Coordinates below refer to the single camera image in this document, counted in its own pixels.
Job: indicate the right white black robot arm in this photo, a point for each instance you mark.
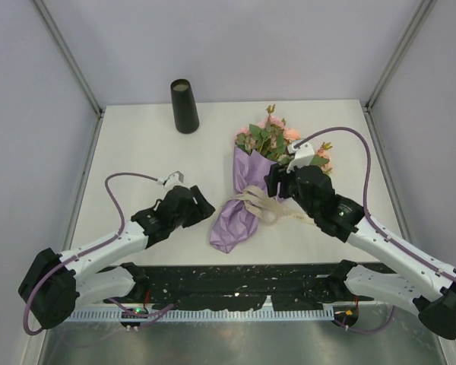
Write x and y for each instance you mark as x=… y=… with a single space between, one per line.
x=418 y=283

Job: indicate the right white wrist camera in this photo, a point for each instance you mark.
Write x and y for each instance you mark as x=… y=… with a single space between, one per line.
x=302 y=155

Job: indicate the purple wrapping paper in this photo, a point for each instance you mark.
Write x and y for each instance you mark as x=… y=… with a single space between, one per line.
x=239 y=217

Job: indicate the left aluminium frame post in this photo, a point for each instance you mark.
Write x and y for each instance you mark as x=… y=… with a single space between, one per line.
x=66 y=53

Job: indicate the pink flower bunch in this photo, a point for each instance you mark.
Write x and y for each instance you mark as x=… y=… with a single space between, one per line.
x=271 y=138

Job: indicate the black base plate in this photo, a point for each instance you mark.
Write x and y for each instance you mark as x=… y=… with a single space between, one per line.
x=238 y=287

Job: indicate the aluminium frame post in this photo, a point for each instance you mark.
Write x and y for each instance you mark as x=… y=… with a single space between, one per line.
x=66 y=53
x=411 y=31

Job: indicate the cream gold-lettered ribbon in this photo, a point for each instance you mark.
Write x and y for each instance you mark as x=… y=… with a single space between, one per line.
x=267 y=209

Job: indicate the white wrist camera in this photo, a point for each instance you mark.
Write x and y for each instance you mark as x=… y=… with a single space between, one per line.
x=302 y=155
x=173 y=180

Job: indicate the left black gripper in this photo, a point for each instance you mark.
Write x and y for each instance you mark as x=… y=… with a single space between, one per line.
x=202 y=209

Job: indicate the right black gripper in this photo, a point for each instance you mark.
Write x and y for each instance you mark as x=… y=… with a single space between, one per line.
x=278 y=173

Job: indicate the black conical vase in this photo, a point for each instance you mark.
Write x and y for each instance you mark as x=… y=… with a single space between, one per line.
x=184 y=108

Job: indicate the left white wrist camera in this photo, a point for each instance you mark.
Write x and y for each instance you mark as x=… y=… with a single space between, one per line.
x=173 y=180

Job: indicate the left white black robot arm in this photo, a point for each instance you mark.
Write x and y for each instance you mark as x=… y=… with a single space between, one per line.
x=58 y=283

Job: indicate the right aluminium frame post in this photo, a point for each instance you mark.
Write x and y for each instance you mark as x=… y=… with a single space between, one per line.
x=411 y=31

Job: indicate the white slotted cable duct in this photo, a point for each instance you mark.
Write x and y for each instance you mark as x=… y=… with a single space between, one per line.
x=265 y=314

